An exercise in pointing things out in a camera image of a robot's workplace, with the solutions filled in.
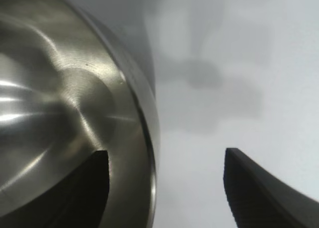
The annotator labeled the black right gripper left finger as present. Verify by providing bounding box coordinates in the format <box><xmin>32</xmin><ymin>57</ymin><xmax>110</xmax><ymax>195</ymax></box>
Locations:
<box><xmin>39</xmin><ymin>150</ymin><xmax>111</xmax><ymax>228</ymax></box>

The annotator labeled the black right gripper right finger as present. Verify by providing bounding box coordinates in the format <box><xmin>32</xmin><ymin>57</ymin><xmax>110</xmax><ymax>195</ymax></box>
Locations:
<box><xmin>223</xmin><ymin>148</ymin><xmax>319</xmax><ymax>228</ymax></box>

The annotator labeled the stainless steel mixing bowl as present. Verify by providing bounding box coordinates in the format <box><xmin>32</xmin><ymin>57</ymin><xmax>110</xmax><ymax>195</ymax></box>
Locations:
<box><xmin>0</xmin><ymin>0</ymin><xmax>160</xmax><ymax>228</ymax></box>

